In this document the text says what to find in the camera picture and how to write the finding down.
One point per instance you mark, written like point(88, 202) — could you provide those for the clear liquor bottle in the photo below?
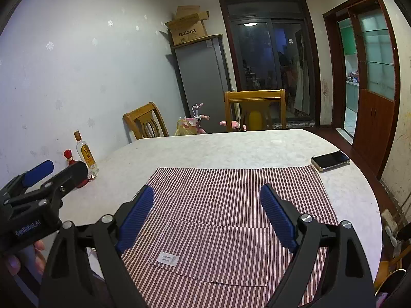
point(86, 157)

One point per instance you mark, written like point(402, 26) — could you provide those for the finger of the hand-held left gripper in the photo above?
point(70, 176)
point(38, 171)

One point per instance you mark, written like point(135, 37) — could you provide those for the grey refrigerator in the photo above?
point(202, 80)

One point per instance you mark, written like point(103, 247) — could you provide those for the pink children's tricycle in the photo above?
point(192, 125)

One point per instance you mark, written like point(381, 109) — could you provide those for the red glass bottle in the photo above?
point(68, 154)

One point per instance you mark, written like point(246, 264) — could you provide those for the green kitchen counter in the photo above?
point(351, 99)

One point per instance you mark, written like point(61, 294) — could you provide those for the red striped cloth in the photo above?
point(218, 205)

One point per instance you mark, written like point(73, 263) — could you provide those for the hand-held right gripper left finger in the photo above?
point(135, 218)

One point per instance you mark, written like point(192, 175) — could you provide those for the person's left hand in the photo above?
point(40, 260)

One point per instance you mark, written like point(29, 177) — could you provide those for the large cardboard box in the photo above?
point(188, 32)

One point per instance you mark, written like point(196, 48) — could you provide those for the dark sliding glass door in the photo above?
point(266, 57)

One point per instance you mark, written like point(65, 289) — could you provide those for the wooden doorway frame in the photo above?
point(390, 38)

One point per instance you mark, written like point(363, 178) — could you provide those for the black smartphone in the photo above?
point(330, 160)

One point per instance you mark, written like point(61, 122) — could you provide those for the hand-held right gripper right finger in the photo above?
point(277, 218)

